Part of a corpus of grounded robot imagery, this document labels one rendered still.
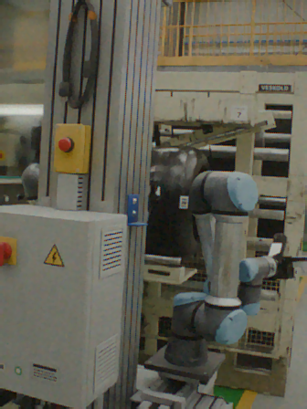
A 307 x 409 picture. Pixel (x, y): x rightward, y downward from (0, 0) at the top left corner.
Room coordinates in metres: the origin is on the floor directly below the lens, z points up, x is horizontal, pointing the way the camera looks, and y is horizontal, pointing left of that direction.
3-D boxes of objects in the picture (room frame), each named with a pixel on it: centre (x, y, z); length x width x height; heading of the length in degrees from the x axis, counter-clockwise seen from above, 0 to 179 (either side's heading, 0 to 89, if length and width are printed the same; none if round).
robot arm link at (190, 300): (1.66, -0.15, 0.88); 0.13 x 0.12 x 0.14; 43
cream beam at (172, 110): (2.96, -0.26, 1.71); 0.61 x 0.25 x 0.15; 71
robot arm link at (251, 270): (1.66, -0.35, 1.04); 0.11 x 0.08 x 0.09; 133
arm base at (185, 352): (1.66, -0.15, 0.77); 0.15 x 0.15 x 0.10
